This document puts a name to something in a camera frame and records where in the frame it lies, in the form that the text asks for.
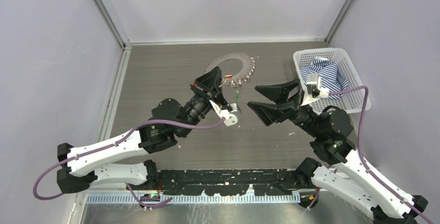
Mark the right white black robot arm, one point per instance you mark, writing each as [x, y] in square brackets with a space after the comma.
[340, 166]

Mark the blue striped shirt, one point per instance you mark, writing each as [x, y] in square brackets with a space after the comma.
[332, 77]

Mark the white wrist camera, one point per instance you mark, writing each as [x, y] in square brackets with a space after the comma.
[314, 87]
[229, 117]

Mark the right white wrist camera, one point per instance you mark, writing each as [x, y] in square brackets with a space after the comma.
[314, 87]

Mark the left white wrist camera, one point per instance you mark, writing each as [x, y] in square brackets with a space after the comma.
[229, 117]

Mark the white plastic basket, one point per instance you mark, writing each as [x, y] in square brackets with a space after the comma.
[351, 102]

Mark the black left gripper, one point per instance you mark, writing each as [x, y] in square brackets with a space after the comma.
[211, 84]

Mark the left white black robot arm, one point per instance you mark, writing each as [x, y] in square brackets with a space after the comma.
[82, 167]

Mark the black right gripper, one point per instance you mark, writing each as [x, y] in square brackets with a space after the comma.
[267, 112]

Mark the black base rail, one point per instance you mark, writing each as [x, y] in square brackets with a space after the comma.
[264, 182]

